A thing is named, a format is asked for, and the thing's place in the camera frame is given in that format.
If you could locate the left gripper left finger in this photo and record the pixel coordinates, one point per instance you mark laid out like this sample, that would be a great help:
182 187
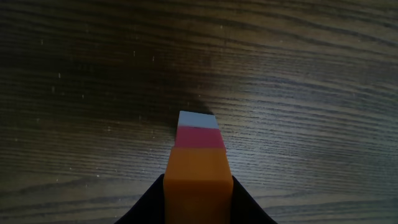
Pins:
149 208

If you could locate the white cube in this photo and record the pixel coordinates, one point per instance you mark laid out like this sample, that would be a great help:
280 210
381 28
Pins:
198 119

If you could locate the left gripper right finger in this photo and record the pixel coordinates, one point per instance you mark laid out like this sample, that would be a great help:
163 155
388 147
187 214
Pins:
247 210

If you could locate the red cube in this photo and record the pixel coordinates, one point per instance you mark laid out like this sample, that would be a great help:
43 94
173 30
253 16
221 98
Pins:
199 137

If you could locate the orange cube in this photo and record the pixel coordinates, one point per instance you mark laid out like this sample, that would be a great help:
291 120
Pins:
198 183

